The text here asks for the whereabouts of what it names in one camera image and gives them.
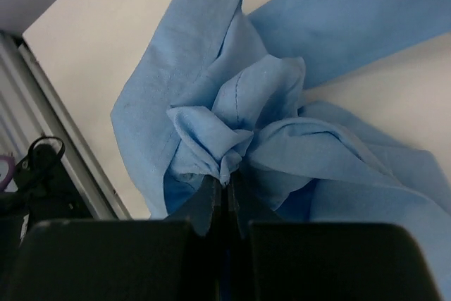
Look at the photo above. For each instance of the light blue shirt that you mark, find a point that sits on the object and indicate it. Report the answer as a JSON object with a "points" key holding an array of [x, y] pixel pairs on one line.
{"points": [[217, 90]]}

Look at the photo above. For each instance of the aluminium rail frame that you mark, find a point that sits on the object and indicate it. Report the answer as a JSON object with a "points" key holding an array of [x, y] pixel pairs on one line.
{"points": [[30, 108]]}

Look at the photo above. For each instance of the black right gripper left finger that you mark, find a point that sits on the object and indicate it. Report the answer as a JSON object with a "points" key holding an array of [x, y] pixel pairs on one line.
{"points": [[167, 259]]}

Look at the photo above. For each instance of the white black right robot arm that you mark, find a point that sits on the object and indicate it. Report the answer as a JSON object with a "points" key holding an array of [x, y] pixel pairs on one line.
{"points": [[222, 244]]}

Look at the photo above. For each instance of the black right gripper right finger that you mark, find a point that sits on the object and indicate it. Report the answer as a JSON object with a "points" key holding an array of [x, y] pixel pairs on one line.
{"points": [[273, 259]]}

